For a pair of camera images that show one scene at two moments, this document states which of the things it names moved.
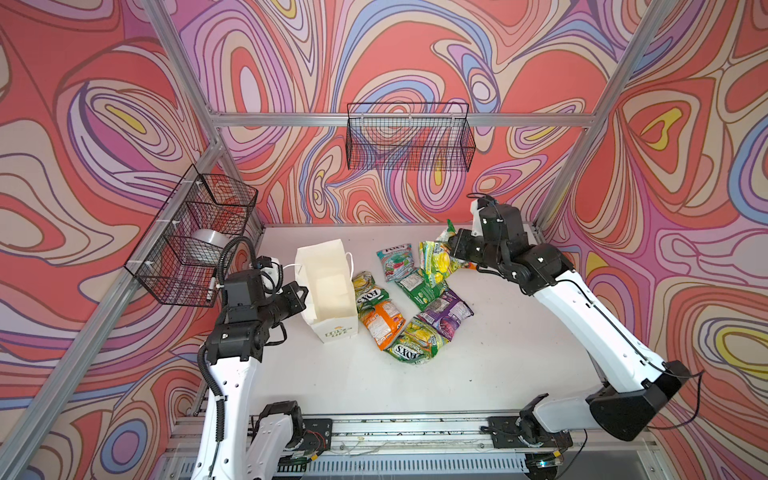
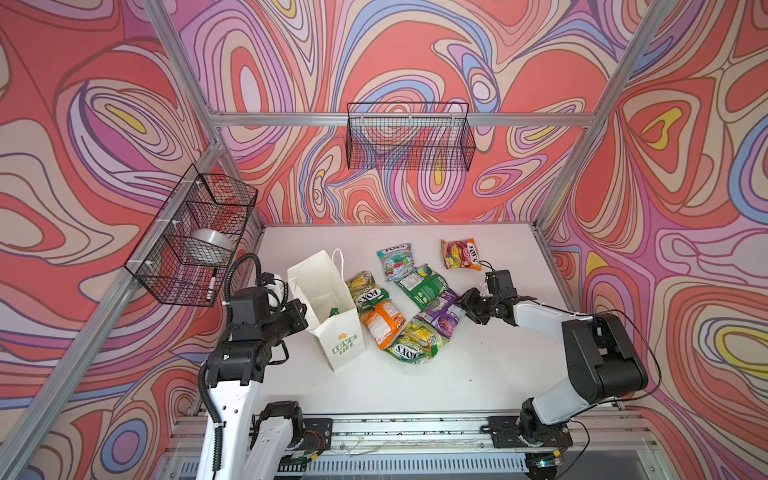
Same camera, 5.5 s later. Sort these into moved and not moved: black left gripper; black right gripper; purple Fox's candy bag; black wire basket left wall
Moved: black left gripper; black right gripper
Not moved: black wire basket left wall; purple Fox's candy bag
